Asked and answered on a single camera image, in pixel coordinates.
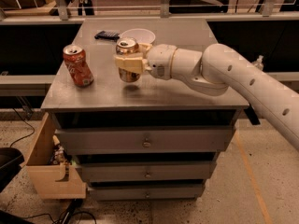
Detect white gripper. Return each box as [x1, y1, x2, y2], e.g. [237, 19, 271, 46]
[114, 43, 178, 80]

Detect gold orange soda can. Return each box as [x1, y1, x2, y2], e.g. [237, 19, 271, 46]
[116, 37, 140, 83]

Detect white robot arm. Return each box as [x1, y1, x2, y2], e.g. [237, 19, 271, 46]
[114, 37, 299, 149]

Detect red coke can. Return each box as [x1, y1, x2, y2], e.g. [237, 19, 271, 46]
[63, 45, 93, 87]

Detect white bowl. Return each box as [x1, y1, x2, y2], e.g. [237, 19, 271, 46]
[120, 28, 156, 44]

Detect black remote-like device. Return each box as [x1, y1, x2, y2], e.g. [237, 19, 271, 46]
[94, 31, 120, 41]

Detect grey drawer cabinet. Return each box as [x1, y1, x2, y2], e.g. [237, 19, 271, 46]
[42, 19, 248, 195]

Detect top grey drawer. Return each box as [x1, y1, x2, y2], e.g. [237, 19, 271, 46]
[55, 126, 235, 155]

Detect grey drawer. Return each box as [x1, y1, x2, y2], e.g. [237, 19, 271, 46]
[76, 161, 216, 183]
[55, 126, 235, 155]
[89, 183, 205, 201]

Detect middle grey drawer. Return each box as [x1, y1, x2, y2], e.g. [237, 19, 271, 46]
[76, 161, 216, 183]

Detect clear sanitizer bottle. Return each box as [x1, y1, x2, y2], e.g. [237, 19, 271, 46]
[252, 55, 263, 70]

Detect snack items in bin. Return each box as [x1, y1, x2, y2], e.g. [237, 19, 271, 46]
[49, 135, 70, 165]

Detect bottom grey drawer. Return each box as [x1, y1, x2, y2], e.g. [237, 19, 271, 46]
[89, 183, 205, 201]

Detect wooden side bin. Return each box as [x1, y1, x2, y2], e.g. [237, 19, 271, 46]
[26, 113, 86, 200]

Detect black chair edge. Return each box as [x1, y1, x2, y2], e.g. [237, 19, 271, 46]
[0, 147, 24, 192]

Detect black floor cable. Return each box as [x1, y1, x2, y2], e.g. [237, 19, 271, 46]
[9, 108, 36, 148]

